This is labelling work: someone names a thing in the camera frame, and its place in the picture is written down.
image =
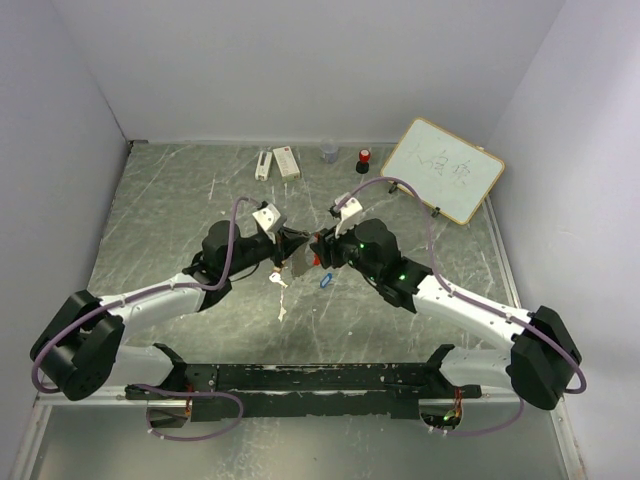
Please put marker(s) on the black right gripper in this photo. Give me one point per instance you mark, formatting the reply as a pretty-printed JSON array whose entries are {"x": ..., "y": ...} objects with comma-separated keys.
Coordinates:
[{"x": 327, "y": 248}]

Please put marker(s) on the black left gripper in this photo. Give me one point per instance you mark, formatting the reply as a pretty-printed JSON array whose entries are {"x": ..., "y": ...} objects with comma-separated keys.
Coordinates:
[{"x": 283, "y": 244}]

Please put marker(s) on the metal key holder red handle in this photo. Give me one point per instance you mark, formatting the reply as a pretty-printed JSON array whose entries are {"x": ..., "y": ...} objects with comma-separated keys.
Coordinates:
[{"x": 302, "y": 260}]

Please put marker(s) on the blue key tag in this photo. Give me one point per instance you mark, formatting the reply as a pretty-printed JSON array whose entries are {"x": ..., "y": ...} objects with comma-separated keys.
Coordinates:
[{"x": 326, "y": 280}]

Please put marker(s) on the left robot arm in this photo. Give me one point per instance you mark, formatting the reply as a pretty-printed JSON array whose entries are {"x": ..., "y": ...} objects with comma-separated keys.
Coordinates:
[{"x": 82, "y": 348}]

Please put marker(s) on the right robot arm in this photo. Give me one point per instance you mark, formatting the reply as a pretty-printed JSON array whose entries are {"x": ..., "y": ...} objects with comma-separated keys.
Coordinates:
[{"x": 533, "y": 353}]

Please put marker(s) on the red black stamp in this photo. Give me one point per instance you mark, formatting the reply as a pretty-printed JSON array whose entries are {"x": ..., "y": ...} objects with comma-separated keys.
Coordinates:
[{"x": 362, "y": 165}]

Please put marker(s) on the green white staple box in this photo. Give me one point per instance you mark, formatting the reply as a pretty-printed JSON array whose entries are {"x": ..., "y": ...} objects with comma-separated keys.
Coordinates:
[{"x": 286, "y": 163}]

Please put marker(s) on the white stapler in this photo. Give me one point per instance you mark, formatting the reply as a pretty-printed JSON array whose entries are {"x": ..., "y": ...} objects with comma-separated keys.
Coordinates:
[{"x": 263, "y": 166}]

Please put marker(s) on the clear jar of clips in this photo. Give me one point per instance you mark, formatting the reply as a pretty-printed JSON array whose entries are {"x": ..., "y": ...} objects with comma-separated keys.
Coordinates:
[{"x": 329, "y": 150}]

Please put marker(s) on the yellow framed whiteboard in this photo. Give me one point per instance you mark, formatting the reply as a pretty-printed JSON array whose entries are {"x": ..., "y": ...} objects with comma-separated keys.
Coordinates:
[{"x": 448, "y": 173}]

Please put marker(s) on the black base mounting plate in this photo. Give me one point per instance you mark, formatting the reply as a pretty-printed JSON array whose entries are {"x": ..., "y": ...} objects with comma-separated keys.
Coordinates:
[{"x": 357, "y": 389}]

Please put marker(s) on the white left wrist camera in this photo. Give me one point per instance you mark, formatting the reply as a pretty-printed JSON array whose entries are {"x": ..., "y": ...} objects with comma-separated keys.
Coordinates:
[{"x": 269, "y": 220}]

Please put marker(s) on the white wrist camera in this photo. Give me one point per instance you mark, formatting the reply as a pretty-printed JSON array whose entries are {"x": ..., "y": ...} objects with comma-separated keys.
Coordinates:
[
  {"x": 348, "y": 211},
  {"x": 269, "y": 220}
]

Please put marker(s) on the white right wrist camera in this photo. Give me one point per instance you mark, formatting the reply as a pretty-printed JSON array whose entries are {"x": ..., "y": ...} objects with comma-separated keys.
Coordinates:
[{"x": 348, "y": 211}]

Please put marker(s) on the aluminium rail frame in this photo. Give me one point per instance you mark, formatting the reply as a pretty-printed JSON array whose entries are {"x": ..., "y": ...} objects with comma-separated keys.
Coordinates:
[{"x": 166, "y": 413}]

